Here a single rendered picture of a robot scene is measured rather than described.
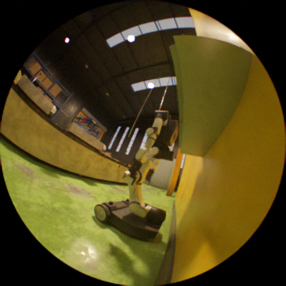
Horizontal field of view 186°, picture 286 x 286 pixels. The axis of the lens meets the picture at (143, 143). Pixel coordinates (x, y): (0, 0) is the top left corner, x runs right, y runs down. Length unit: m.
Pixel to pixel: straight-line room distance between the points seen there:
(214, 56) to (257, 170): 0.26
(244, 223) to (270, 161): 0.12
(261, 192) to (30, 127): 2.01
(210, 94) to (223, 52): 0.14
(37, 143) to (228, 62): 1.99
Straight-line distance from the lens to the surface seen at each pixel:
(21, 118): 1.86
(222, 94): 0.31
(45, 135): 1.79
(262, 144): 0.24
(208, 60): 0.26
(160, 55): 9.50
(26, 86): 1.98
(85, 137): 2.01
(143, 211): 0.93
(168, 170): 7.03
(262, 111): 0.25
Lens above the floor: 0.65
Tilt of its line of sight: 20 degrees up
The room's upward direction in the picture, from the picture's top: 20 degrees clockwise
